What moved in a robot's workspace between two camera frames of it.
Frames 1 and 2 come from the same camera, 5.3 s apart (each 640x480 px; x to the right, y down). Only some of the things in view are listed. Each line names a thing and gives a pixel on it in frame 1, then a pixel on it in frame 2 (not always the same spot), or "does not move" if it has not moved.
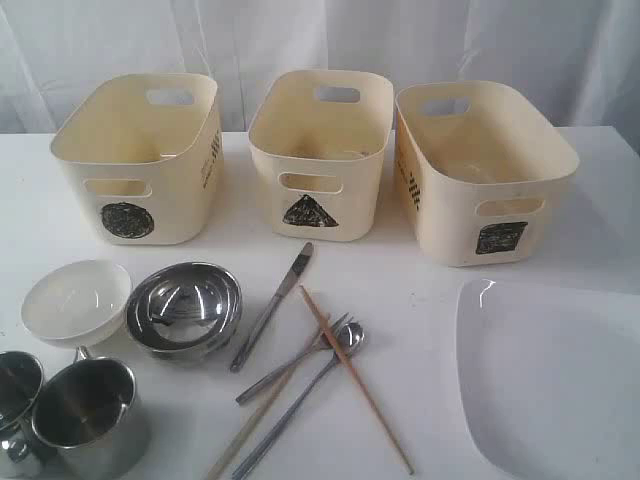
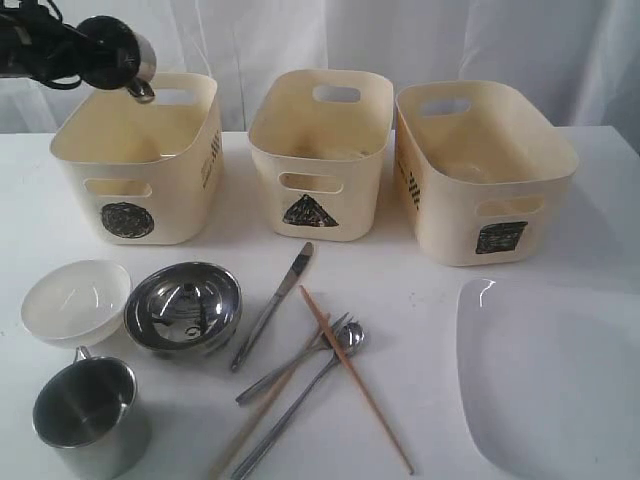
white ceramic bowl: (76, 303) does not move
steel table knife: (293, 271) does not move
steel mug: (21, 379) -> (141, 89)
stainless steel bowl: (184, 310) does not move
